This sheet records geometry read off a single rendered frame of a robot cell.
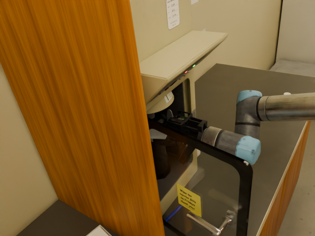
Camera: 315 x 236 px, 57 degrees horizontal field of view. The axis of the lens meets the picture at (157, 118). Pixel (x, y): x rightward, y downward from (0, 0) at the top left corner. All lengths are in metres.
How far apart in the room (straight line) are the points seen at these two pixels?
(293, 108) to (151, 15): 0.45
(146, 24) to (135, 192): 0.42
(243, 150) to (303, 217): 1.59
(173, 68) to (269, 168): 0.71
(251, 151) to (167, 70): 0.32
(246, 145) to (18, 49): 0.64
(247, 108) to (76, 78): 0.51
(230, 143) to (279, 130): 0.66
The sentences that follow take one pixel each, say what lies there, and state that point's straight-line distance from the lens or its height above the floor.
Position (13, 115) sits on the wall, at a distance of 1.03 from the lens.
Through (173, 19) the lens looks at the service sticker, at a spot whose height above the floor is 1.57.
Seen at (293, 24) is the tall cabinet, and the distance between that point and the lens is 3.77.
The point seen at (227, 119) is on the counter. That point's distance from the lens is 1.50.
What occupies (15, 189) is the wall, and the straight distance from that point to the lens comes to 1.13.
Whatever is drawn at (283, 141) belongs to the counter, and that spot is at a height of 0.94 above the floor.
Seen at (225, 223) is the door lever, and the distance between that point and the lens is 0.70.
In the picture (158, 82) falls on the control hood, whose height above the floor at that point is 1.50.
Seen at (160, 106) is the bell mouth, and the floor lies 1.33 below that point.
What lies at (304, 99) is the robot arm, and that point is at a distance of 0.85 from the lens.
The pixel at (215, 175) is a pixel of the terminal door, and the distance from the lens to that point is 0.63.
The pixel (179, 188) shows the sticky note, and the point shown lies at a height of 1.21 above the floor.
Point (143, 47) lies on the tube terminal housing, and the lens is 0.71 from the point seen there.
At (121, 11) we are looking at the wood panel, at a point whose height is 1.66.
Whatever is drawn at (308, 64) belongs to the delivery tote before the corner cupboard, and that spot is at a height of 0.32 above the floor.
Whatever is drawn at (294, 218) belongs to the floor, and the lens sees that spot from 2.33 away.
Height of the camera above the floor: 1.76
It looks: 32 degrees down
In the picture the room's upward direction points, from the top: 7 degrees counter-clockwise
